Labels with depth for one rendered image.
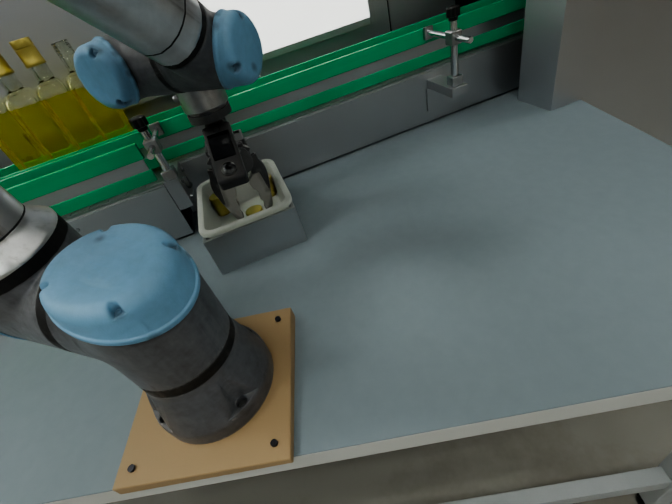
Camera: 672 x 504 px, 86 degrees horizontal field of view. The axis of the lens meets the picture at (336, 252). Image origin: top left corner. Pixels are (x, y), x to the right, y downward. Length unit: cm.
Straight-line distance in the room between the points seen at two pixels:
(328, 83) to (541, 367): 71
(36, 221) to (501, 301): 54
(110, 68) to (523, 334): 57
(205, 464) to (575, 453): 101
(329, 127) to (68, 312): 70
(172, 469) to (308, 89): 75
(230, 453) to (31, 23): 91
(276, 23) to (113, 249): 77
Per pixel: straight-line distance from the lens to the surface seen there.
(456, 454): 123
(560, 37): 98
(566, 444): 128
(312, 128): 90
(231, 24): 45
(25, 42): 93
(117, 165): 83
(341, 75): 92
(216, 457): 48
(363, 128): 94
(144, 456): 53
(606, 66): 111
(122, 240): 39
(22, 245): 44
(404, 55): 98
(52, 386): 74
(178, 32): 42
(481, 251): 60
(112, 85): 53
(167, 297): 34
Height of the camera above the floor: 116
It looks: 39 degrees down
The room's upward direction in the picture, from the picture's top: 18 degrees counter-clockwise
